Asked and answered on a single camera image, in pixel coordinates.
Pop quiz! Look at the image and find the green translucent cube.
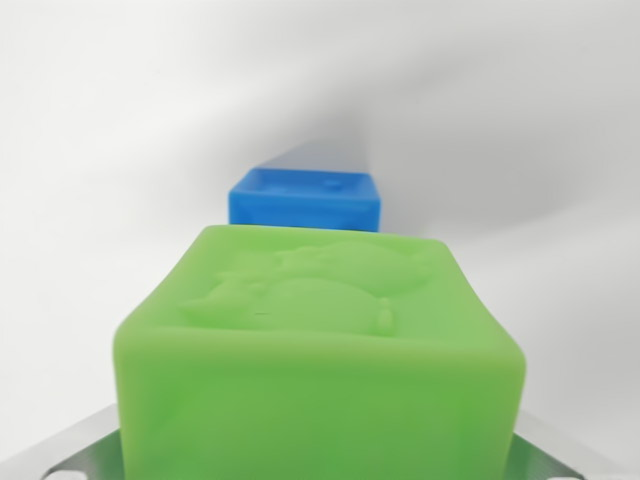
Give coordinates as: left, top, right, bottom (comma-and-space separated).
110, 223, 527, 480

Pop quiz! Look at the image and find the blue cube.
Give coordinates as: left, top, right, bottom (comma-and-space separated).
227, 167, 384, 235

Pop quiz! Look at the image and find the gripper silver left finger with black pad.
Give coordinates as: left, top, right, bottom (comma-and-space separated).
0, 402, 126, 480

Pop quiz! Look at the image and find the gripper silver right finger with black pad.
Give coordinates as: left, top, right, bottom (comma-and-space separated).
508, 409, 640, 480

